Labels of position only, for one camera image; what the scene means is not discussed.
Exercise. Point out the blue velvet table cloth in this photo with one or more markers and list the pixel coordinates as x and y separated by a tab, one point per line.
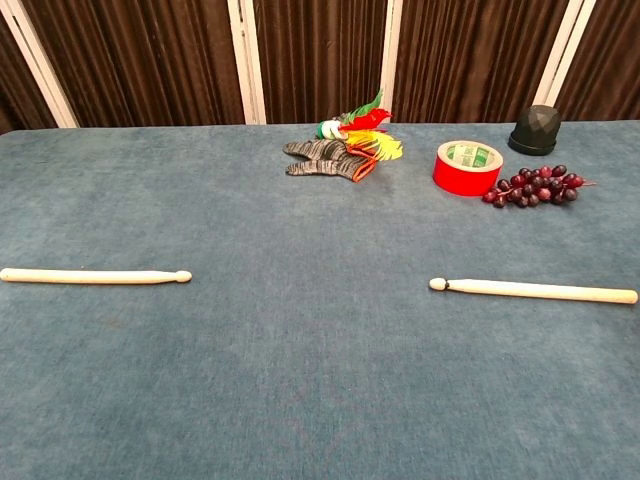
320	350

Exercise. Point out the purple grape bunch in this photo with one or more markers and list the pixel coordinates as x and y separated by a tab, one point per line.
535	187

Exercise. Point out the colourful feather shuttlecock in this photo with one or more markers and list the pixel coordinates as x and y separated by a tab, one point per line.
370	120

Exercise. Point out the grey striped glove orange cuff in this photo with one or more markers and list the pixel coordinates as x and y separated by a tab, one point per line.
320	167

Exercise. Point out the red tape roll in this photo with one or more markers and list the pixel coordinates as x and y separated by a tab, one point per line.
460	182

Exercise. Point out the black faceted cup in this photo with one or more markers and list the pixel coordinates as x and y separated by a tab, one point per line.
535	130

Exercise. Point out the plain wooden drumstick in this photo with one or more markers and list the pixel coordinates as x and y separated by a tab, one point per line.
95	276

